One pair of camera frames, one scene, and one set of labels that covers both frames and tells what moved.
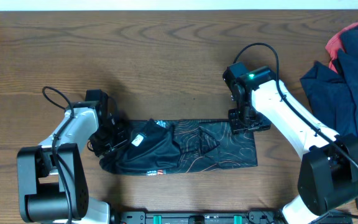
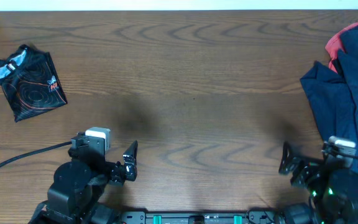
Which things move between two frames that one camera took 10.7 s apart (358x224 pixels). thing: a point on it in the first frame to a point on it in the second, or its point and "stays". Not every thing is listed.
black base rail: (258, 216) stays
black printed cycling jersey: (164, 146) to (30, 82)
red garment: (334, 45) stays
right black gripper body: (247, 119) to (307, 176)
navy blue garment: (345, 99) stays
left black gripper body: (117, 134) to (120, 170)
